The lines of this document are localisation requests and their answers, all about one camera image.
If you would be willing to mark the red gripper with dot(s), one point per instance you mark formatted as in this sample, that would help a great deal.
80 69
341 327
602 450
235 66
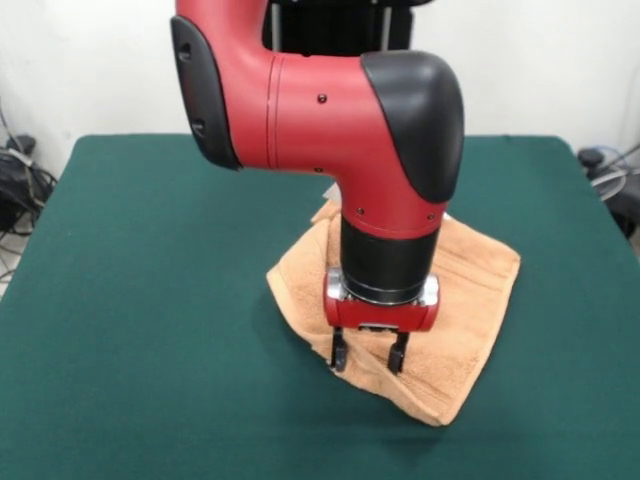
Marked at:
380 317

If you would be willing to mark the tan terry towel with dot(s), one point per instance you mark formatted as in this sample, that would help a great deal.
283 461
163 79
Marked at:
465 310

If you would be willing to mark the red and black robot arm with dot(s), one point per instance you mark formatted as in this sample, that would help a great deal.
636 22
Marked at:
325 115

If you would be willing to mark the dark green table cloth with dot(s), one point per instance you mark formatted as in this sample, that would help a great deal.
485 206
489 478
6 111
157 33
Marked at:
150 300

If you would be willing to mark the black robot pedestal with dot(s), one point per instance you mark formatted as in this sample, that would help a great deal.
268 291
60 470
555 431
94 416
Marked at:
345 25

